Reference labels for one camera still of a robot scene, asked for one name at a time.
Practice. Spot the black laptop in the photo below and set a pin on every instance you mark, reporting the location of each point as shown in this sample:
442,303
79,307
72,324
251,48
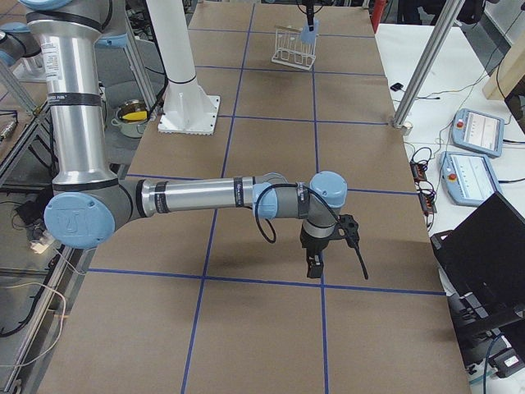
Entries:
483,257

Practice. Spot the green pot with yellow item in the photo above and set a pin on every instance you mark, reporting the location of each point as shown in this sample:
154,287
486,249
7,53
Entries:
131,118

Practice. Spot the blue teach pendant tablet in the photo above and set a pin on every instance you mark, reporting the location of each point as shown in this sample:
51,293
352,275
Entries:
469,177
478,132

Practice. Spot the black usb hub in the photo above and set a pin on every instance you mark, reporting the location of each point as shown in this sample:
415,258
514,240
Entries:
425,189

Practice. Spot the small black sensor puck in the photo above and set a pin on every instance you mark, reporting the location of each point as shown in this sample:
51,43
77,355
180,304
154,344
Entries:
396,87

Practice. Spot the brown paper table cover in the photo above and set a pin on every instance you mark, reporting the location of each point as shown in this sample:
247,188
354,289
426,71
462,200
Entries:
199,302

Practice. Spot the far blue teach pendant tablet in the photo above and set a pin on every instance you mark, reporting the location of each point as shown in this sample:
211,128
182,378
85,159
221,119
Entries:
478,132

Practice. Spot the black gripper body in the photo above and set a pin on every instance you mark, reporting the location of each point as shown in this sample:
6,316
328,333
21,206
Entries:
312,244
310,11

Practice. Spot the aluminium frame post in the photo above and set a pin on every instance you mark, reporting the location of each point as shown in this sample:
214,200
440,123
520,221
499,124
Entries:
438,36

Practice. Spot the near blue teach pendant tablet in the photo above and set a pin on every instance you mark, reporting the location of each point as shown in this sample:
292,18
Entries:
469,177

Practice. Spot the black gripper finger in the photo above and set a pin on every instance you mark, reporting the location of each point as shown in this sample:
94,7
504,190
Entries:
310,14
314,264

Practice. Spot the white wire cup holder rack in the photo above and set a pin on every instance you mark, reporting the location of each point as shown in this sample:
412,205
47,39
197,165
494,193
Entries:
290,51

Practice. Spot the light blue plastic cup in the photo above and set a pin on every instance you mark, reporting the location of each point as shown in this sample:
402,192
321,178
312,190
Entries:
307,35

